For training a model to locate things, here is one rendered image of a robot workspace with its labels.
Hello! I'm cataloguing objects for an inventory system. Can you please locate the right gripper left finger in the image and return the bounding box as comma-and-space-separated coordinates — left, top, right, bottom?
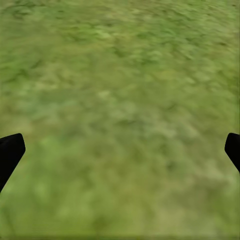
0, 133, 26, 192

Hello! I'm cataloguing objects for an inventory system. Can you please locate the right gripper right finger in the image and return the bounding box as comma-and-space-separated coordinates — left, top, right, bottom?
224, 132, 240, 172

